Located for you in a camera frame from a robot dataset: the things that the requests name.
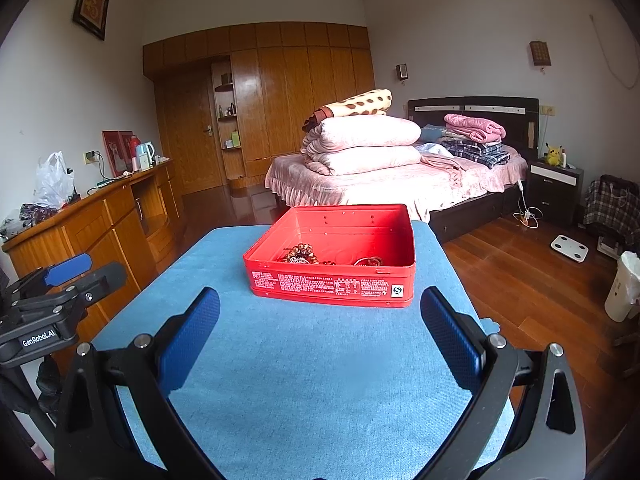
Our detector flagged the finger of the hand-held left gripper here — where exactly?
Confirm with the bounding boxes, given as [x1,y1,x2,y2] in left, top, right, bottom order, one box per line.
[12,261,127,321]
[12,253,93,301]

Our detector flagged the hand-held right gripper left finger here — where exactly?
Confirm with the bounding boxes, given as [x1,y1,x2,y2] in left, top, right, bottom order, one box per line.
[54,286,223,480]

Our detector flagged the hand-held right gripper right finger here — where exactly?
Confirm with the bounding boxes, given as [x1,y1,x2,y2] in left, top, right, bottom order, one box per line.
[420,286,587,480]

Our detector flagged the red metal box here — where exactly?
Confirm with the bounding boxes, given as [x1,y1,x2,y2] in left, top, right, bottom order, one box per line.
[243,204,417,309]

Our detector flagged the amber bead necklace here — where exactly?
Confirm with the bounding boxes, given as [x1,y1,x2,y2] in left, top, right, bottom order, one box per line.
[279,243,321,266]

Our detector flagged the wooden sideboard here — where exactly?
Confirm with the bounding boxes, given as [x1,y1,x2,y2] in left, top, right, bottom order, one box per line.
[2,159,185,361]

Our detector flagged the dark patterned pouch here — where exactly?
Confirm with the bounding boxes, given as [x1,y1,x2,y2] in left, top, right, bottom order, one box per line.
[19,202,61,223]

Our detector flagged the white plastic bag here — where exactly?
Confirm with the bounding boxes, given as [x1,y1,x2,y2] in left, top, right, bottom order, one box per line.
[34,150,76,209]

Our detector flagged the white bathroom scale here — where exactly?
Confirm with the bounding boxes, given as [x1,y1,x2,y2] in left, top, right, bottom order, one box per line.
[550,233,591,264]

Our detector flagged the wooden door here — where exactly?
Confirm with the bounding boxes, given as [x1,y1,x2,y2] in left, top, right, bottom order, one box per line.
[154,72,226,196]

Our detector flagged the bed with dark headboard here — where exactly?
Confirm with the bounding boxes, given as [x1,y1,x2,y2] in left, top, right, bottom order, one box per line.
[264,96,541,241]

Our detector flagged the white trash bin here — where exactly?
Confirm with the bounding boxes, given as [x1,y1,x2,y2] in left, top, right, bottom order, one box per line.
[604,251,640,323]

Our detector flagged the pink fringed scarf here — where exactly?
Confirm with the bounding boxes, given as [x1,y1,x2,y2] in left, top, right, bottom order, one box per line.
[420,152,466,186]

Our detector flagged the dark nightstand with white drawer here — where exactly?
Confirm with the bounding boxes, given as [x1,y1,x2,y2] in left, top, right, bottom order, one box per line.
[527,159,585,228]

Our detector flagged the folded plaid clothes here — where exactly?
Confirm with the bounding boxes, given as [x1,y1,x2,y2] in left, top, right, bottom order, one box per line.
[442,140,512,168]

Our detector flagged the folded pink quilt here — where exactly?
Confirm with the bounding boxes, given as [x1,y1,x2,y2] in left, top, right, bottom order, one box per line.
[305,145,422,177]

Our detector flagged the blue pillow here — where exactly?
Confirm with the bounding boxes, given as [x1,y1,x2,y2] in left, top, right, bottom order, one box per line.
[419,124,453,143]

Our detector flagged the plaid bag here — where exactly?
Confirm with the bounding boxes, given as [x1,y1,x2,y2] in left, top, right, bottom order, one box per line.
[582,175,640,256]

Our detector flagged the stack of folded quilts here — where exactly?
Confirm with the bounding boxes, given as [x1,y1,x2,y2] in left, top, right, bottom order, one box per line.
[301,117,422,153]

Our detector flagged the cream brown spotted blanket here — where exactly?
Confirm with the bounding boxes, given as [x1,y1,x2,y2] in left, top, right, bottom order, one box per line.
[301,89,394,131]

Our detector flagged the wooden wardrobe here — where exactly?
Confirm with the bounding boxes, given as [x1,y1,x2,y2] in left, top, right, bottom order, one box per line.
[142,21,377,196]

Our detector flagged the red photo frame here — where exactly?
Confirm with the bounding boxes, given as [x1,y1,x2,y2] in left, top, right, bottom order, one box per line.
[102,130,135,178]

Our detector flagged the power strip with white cables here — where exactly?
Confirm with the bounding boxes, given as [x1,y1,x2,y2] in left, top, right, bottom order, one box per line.
[512,180,543,228]

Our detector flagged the dark framed wall picture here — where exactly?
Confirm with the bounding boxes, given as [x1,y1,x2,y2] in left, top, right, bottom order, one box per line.
[72,0,112,42]

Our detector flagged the brown wall ornament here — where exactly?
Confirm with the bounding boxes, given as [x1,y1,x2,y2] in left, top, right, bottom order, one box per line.
[529,40,553,73]

